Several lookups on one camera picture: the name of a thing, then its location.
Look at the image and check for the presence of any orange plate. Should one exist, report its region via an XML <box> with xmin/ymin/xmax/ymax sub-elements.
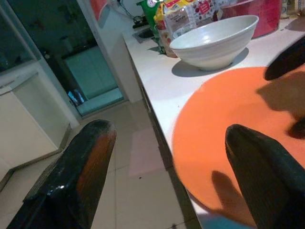
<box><xmin>172</xmin><ymin>66</ymin><xmax>305</xmax><ymax>229</ymax></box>

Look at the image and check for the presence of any thin black power cable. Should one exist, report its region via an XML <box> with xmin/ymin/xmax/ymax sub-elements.
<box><xmin>116</xmin><ymin>0</ymin><xmax>135</xmax><ymax>21</ymax></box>

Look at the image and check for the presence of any glass sliding door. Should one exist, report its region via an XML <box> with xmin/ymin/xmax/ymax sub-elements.
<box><xmin>0</xmin><ymin>0</ymin><xmax>124</xmax><ymax>117</ymax></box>

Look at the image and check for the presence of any white low cabinet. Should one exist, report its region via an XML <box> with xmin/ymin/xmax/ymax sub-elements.
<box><xmin>0</xmin><ymin>66</ymin><xmax>81</xmax><ymax>184</ymax></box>

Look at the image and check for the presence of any white bowl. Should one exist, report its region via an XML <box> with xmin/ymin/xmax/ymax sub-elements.
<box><xmin>169</xmin><ymin>14</ymin><xmax>260</xmax><ymax>72</ymax></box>

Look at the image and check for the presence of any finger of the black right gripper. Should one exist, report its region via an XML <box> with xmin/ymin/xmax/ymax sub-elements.
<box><xmin>264</xmin><ymin>35</ymin><xmax>305</xmax><ymax>81</ymax></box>
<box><xmin>286</xmin><ymin>118</ymin><xmax>305</xmax><ymax>139</ymax></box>

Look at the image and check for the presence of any clear printed snack bag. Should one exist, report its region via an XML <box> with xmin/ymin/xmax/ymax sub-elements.
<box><xmin>164</xmin><ymin>0</ymin><xmax>224</xmax><ymax>40</ymax></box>

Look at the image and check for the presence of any pink floor mat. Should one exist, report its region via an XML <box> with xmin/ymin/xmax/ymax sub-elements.
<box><xmin>128</xmin><ymin>126</ymin><xmax>168</xmax><ymax>177</ymax></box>

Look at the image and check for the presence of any black countertop device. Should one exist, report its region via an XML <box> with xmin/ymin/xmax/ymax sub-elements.
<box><xmin>132</xmin><ymin>14</ymin><xmax>150</xmax><ymax>30</ymax></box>

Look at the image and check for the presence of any yellow red snack package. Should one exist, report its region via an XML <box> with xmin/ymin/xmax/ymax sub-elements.
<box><xmin>153</xmin><ymin>0</ymin><xmax>198</xmax><ymax>58</ymax></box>

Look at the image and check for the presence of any red round container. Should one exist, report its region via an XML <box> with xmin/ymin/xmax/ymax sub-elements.
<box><xmin>220</xmin><ymin>0</ymin><xmax>283</xmax><ymax>39</ymax></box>

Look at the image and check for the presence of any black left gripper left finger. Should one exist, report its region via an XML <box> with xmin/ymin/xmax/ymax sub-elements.
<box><xmin>6</xmin><ymin>119</ymin><xmax>117</xmax><ymax>229</ymax></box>

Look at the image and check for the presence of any green snack bag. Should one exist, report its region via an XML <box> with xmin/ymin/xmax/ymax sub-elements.
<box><xmin>137</xmin><ymin>0</ymin><xmax>167</xmax><ymax>54</ymax></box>

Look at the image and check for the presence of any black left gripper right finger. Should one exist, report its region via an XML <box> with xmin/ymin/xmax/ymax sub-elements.
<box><xmin>224</xmin><ymin>123</ymin><xmax>305</xmax><ymax>229</ymax></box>

